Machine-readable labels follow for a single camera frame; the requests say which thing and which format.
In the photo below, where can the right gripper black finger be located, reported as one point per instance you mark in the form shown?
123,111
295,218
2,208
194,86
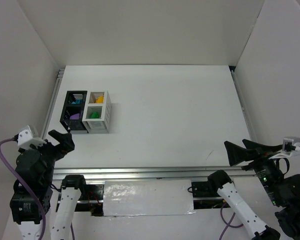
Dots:
237,154
265,148

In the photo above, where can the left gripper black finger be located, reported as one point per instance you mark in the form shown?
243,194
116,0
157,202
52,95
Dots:
56,136
66,144

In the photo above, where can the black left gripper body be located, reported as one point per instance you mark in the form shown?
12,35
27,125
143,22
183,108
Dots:
53,147

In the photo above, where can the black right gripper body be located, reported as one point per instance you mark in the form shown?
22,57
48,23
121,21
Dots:
254,159

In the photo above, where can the purple printed oval lego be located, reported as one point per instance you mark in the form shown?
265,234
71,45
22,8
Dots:
75,116

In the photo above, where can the green rounded lego brick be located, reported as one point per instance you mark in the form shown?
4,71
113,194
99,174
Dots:
94,115

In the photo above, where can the teal rectangular lego brick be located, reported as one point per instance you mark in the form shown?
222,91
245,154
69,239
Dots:
77,102

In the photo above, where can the yellow oval lego brick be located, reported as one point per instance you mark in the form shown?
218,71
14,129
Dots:
99,100

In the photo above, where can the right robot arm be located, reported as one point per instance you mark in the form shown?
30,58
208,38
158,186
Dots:
268,207

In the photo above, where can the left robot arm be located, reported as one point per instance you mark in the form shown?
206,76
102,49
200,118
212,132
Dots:
33,188

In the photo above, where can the black slotted container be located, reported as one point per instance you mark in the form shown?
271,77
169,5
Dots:
68,109

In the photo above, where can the white slotted container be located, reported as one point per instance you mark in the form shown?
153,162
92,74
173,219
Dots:
101,125

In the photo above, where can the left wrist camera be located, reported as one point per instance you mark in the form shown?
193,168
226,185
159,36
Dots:
29,136

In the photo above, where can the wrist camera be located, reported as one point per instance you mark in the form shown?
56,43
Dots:
29,136
290,147

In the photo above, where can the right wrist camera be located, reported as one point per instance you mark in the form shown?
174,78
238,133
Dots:
290,147

